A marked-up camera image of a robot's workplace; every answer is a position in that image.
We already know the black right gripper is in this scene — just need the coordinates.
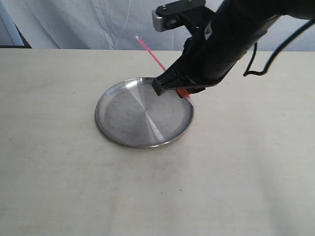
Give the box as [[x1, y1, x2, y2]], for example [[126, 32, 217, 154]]
[[152, 36, 222, 99]]

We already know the pink plastic tube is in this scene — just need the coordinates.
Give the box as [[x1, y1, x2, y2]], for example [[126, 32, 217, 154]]
[[135, 35, 195, 107]]

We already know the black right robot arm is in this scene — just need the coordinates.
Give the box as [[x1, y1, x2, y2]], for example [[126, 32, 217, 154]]
[[152, 0, 315, 95]]

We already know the round stainless steel plate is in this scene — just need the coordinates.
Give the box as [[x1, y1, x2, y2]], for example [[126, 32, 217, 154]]
[[94, 77, 194, 148]]

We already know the white backdrop cloth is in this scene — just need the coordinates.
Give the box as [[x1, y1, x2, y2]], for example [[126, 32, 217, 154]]
[[0, 0, 315, 52]]

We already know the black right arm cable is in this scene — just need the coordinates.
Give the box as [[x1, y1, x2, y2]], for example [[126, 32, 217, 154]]
[[243, 19, 315, 77]]

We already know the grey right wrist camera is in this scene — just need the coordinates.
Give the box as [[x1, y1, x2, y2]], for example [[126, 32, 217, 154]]
[[152, 0, 206, 32]]

